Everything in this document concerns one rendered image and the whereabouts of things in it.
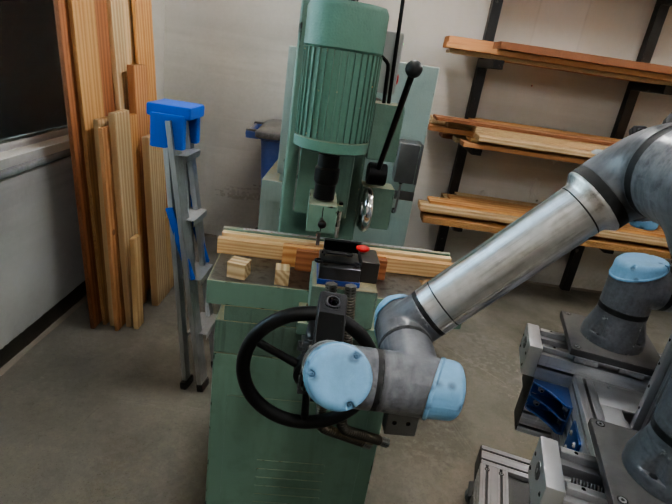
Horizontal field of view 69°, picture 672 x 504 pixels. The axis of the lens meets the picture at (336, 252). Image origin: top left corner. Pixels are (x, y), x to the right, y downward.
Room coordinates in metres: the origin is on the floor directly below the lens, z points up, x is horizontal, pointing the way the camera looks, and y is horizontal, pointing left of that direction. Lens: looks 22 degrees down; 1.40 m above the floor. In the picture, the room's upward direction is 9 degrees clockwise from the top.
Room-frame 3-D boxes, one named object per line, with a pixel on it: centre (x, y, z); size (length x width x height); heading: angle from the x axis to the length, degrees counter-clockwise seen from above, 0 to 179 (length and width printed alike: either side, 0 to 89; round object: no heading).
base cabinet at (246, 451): (1.29, 0.06, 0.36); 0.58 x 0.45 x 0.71; 5
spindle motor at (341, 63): (1.17, 0.05, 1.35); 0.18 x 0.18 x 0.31
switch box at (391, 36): (1.50, -0.06, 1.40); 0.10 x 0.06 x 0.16; 5
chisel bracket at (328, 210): (1.19, 0.05, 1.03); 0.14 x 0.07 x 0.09; 5
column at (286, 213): (1.46, 0.08, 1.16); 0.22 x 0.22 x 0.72; 5
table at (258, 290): (1.07, -0.02, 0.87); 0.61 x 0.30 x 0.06; 95
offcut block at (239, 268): (1.03, 0.22, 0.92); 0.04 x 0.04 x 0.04; 82
